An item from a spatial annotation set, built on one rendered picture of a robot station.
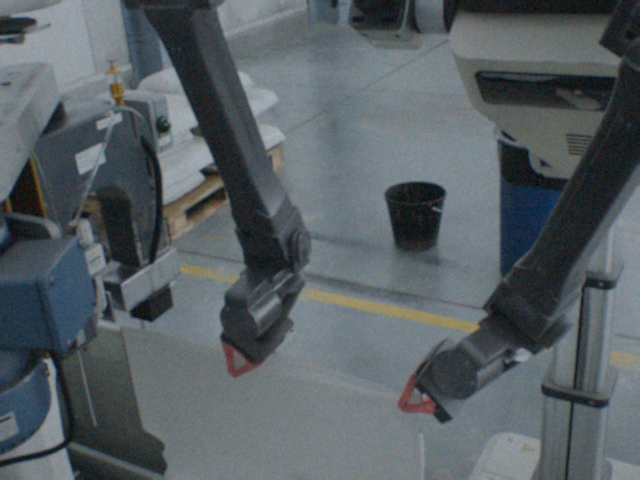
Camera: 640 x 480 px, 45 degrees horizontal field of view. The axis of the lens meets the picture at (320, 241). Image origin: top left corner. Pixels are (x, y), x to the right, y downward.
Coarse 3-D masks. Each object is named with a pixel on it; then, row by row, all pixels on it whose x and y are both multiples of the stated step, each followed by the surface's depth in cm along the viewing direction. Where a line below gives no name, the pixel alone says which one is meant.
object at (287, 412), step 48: (144, 336) 119; (144, 384) 124; (192, 384) 118; (240, 384) 112; (288, 384) 108; (336, 384) 105; (384, 384) 101; (192, 432) 123; (240, 432) 117; (288, 432) 112; (336, 432) 108; (384, 432) 105
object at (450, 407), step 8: (448, 344) 98; (432, 360) 95; (424, 368) 93; (424, 376) 92; (432, 376) 93; (416, 384) 92; (424, 384) 91; (432, 384) 92; (424, 392) 92; (432, 392) 91; (440, 392) 92; (432, 400) 92; (440, 400) 92; (448, 400) 92; (456, 400) 93; (464, 400) 94; (440, 408) 91; (448, 408) 92; (456, 408) 92; (448, 416) 91; (456, 416) 92
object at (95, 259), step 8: (72, 224) 107; (80, 224) 107; (88, 224) 108; (80, 232) 107; (88, 232) 108; (88, 240) 108; (88, 248) 109; (96, 248) 109; (88, 256) 108; (96, 256) 109; (88, 264) 108; (96, 264) 110; (104, 264) 111; (96, 272) 110
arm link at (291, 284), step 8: (280, 280) 99; (288, 280) 100; (296, 280) 100; (304, 280) 102; (280, 288) 98; (288, 288) 99; (296, 288) 100; (280, 296) 97; (288, 296) 99; (296, 296) 100; (288, 304) 101; (288, 312) 103
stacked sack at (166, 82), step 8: (160, 72) 469; (168, 72) 468; (240, 72) 459; (144, 80) 457; (152, 80) 456; (160, 80) 454; (168, 80) 453; (176, 80) 453; (248, 80) 460; (144, 88) 454; (152, 88) 452; (160, 88) 450; (168, 88) 447; (176, 88) 444; (248, 88) 459; (184, 96) 443
